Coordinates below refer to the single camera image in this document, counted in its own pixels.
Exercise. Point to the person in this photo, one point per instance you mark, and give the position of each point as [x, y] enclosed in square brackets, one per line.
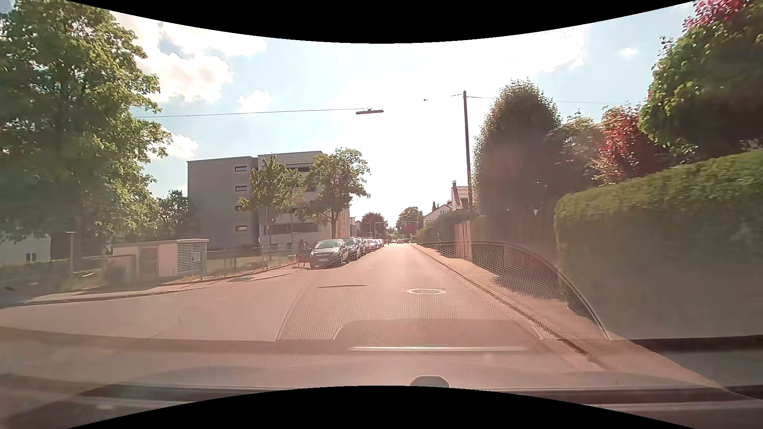
[301, 250]

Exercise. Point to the pavement with kerb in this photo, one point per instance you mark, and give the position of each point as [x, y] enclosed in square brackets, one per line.
[179, 287]

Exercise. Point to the metal railing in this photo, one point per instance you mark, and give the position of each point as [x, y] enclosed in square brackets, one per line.
[250, 257]

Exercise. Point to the white building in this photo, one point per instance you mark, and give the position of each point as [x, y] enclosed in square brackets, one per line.
[24, 250]

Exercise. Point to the grey apartment building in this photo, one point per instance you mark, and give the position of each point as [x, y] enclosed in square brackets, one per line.
[220, 202]

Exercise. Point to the hanging street lamp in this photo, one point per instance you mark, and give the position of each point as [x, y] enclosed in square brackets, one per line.
[369, 111]

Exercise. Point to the small beige utility building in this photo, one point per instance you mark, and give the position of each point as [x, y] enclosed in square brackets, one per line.
[161, 257]

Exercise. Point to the large tree with red top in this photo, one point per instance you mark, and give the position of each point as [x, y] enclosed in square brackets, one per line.
[709, 83]

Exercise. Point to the green street tree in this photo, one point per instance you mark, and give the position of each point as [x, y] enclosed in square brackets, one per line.
[335, 182]
[271, 188]

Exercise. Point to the car's own bonnet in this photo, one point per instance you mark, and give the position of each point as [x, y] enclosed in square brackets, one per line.
[238, 369]

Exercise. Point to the red-leaved tree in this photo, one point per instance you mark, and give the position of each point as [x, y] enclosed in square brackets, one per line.
[626, 146]

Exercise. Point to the grass verge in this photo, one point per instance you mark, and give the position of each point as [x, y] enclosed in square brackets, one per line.
[83, 280]

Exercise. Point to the wooden utility pole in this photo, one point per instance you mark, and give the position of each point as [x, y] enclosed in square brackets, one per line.
[467, 155]

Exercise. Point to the white house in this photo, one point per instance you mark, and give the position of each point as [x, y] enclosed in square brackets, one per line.
[437, 213]

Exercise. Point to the row of parked cars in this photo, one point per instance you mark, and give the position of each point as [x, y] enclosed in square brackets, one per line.
[329, 252]

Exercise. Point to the trimmed green hedge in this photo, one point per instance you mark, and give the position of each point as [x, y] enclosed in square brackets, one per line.
[667, 250]

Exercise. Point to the paved pavement beside hedge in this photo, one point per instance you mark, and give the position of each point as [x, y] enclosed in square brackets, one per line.
[512, 292]

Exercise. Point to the tall dark conifer hedge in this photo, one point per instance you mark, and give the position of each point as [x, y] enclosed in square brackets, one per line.
[518, 167]

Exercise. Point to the lamp post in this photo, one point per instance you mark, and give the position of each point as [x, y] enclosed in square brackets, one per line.
[71, 253]

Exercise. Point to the grey asphalt road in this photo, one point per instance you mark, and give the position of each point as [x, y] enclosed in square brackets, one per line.
[381, 274]

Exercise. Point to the large green tree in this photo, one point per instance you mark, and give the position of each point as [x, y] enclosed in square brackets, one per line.
[59, 131]

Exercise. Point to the house with red roof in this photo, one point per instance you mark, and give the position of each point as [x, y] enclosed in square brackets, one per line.
[459, 196]

